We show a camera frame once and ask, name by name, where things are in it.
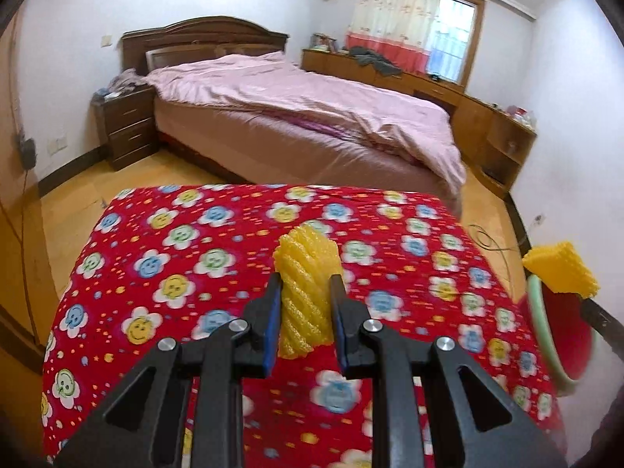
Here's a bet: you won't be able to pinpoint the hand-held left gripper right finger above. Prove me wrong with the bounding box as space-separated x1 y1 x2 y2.
329 274 569 468

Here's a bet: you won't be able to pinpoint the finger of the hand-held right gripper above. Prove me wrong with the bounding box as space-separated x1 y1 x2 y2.
578 297 624 349

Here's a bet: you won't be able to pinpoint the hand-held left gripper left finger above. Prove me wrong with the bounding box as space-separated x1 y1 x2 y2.
53 272 284 468

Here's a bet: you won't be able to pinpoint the red bin with green rim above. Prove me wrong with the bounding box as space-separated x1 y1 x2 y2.
518 273 598 398

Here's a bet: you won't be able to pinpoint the yellow foam fruit net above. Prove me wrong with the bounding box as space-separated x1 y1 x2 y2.
523 241 599 299
273 222 344 359

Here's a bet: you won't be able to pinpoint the red flower printed blanket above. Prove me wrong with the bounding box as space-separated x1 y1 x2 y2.
41 183 569 468

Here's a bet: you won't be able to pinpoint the small items on shelf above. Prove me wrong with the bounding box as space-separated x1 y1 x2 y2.
504 105 537 125

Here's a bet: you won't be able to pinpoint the long wooden desk cabinet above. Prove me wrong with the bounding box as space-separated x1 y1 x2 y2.
301 48 538 200

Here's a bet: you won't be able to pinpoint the pink duvet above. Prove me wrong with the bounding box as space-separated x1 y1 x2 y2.
144 51 466 196

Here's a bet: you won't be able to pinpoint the dark wooden nightstand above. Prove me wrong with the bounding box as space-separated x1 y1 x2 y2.
92 85 159 171

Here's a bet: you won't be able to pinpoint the wooden wardrobe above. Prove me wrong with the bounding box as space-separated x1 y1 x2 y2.
0 24 54 371

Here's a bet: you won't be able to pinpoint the dark grey clothes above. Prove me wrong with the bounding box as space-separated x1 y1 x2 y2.
348 45 403 78

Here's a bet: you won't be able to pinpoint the clothes heap on nightstand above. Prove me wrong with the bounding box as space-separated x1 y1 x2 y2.
95 68 147 101

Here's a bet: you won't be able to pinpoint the wooden bed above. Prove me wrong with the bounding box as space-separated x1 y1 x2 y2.
121 16 466 215

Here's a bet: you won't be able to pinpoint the barred window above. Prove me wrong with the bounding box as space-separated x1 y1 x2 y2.
424 0 486 86

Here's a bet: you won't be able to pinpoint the floral curtain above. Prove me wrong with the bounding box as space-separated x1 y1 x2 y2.
345 0 444 73

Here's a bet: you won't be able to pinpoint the thin dark floor cable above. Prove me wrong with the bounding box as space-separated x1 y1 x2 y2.
469 223 530 298

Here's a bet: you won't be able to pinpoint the black wall charger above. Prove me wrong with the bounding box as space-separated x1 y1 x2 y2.
17 136 39 169

